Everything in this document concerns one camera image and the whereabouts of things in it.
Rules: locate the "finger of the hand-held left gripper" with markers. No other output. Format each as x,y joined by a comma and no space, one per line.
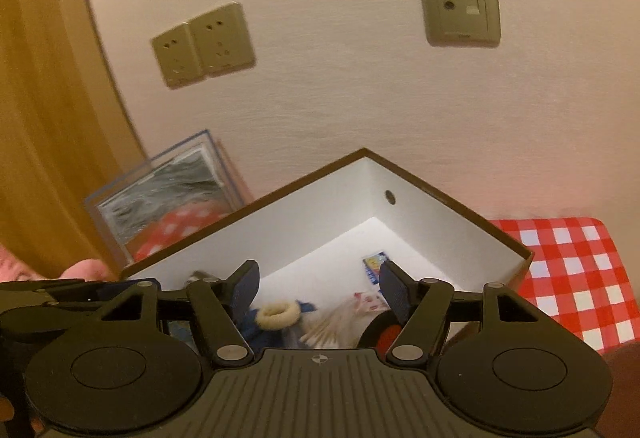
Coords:
116,291

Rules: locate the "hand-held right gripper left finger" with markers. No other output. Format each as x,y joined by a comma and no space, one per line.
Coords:
246,290

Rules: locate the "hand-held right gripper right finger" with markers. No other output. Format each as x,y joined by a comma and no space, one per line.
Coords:
395,293

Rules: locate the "pink plush toy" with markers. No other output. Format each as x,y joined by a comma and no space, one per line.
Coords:
85,269

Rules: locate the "brown box with white inside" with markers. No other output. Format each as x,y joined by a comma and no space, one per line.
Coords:
350,213

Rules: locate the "red white packet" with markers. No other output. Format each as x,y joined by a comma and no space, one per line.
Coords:
369,302

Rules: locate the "blue yellow packet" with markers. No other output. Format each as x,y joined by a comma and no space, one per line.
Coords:
374,268

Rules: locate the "cream hair scrunchie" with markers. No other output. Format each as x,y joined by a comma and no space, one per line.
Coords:
276,314

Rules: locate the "blue cloth doll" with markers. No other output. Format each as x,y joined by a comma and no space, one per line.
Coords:
252,333

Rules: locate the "bundle of cotton swabs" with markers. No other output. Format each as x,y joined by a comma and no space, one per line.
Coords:
330,330

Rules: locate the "clear framed picture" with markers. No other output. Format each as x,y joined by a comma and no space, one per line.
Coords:
165,198

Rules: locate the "red white checkered tablecloth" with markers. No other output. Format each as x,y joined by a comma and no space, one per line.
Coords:
565,258

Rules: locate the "wooden door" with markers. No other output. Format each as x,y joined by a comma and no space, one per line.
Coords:
45,93

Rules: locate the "beige wall data panel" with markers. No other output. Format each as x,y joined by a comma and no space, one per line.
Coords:
459,3

